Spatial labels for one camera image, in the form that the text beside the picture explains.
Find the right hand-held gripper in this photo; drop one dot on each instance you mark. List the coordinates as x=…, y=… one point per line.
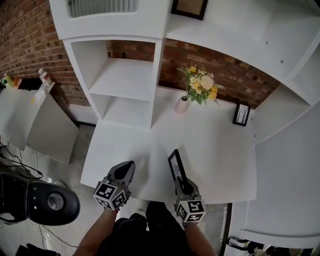
x=191, y=210

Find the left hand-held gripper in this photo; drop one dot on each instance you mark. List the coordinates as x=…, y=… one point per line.
x=110, y=196

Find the black framed picture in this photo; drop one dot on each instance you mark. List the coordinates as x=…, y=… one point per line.
x=176, y=163

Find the person's right forearm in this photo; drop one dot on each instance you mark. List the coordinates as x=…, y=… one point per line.
x=198, y=240

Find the person's left forearm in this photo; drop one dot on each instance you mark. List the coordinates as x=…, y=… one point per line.
x=97, y=235

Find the person's white shoe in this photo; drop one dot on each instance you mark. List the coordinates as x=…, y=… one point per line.
x=140, y=213

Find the person's black clothing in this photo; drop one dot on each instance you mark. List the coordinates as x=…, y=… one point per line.
x=155, y=232

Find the pink vase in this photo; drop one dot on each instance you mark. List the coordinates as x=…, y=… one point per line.
x=182, y=106

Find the black office chair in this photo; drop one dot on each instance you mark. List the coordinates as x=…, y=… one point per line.
x=40, y=202

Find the white hutch shelf unit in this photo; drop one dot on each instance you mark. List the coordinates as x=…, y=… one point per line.
x=125, y=80

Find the white side table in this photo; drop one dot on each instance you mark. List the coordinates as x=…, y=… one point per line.
x=37, y=125

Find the yellow white flower bouquet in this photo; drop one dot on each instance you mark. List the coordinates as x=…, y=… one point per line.
x=201, y=83

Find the black case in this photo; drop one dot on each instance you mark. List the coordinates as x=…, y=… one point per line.
x=37, y=250

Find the small yellow object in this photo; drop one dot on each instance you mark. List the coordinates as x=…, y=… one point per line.
x=32, y=100

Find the white bottle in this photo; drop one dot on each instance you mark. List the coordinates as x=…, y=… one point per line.
x=45, y=78

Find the black flat board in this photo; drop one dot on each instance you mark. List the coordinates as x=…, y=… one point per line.
x=30, y=84

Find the orange packet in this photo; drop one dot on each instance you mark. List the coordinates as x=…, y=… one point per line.
x=17, y=82

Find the green bottle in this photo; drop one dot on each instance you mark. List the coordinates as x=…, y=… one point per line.
x=9, y=81

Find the ribbed glass cabinet door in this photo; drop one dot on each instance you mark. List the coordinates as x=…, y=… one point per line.
x=102, y=6

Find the black tree print picture frame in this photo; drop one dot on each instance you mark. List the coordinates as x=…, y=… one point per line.
x=241, y=114

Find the brown framed picture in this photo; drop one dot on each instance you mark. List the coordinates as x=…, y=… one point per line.
x=190, y=7

